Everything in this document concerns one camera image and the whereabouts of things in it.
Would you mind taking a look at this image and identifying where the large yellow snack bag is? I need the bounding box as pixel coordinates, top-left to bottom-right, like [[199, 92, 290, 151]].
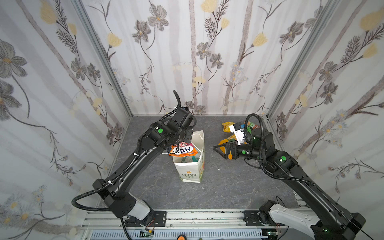
[[219, 135, 238, 145]]

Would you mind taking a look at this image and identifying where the orange red snack packet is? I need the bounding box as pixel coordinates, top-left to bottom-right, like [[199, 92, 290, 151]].
[[168, 142, 198, 157]]

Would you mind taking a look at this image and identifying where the small yellow snack packet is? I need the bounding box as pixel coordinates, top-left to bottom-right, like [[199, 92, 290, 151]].
[[222, 122, 235, 133]]

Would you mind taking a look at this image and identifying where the green snack packet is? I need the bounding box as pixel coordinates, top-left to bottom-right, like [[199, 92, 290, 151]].
[[247, 121, 260, 130]]

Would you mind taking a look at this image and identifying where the white floral paper bag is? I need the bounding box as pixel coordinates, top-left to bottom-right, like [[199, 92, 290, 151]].
[[172, 130, 205, 183]]

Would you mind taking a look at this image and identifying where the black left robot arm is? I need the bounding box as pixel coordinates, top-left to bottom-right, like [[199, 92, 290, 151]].
[[72, 92, 197, 220]]

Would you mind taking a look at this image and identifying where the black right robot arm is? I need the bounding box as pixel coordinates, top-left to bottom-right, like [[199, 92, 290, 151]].
[[213, 114, 366, 240]]

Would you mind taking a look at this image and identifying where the teal snack packet in bag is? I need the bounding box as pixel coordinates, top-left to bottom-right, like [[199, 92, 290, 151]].
[[182, 156, 199, 163]]

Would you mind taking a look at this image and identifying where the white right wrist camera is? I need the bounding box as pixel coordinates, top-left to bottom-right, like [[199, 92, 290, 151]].
[[229, 123, 245, 145]]

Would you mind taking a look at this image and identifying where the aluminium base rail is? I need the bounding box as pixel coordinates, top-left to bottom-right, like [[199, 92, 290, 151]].
[[76, 207, 319, 240]]

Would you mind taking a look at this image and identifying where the aluminium corner post right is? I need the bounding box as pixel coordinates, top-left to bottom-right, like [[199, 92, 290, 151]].
[[266, 0, 341, 120]]

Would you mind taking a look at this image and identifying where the aluminium corner post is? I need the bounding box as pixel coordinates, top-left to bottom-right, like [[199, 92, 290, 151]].
[[71, 0, 134, 118], [266, 0, 341, 120]]

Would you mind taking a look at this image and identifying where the aluminium corner post left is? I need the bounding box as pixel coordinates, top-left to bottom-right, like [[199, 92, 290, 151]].
[[71, 0, 134, 118]]

